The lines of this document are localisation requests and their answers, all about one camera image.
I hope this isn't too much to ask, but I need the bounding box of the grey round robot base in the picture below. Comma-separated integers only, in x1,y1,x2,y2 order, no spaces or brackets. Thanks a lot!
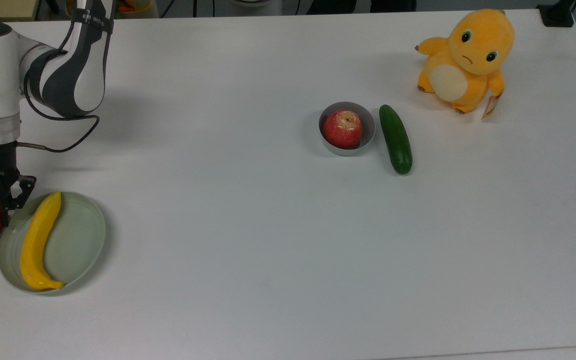
232,0,284,17

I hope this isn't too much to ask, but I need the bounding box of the pale green plastic plate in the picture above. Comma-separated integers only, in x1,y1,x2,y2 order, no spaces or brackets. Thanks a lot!
0,190,107,294

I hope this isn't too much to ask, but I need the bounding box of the yellow banana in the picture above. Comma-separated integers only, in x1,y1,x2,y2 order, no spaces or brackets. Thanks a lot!
20,190,65,291

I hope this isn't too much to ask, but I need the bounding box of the wooden side table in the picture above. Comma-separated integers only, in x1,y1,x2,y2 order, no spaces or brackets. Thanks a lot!
0,0,40,22

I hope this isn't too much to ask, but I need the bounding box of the clear bin with vegetables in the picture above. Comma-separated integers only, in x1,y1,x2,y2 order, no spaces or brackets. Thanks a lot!
114,0,160,20

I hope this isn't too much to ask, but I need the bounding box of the red apple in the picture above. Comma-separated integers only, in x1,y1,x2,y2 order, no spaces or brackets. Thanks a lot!
323,110,364,150

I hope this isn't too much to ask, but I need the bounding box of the small grey round bowl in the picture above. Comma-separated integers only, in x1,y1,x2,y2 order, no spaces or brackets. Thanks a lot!
318,101,376,157

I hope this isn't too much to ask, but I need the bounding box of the green cucumber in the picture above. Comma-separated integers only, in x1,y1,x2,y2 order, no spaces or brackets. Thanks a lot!
379,104,413,176

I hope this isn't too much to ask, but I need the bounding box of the orange plush toy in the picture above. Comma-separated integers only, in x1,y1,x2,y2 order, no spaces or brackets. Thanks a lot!
414,8,516,121

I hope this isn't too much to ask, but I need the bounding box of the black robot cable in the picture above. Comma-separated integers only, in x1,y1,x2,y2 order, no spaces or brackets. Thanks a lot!
15,47,101,154

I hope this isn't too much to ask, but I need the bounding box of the black clamp mount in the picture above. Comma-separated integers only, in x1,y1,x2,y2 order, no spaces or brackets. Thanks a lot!
537,0,576,28

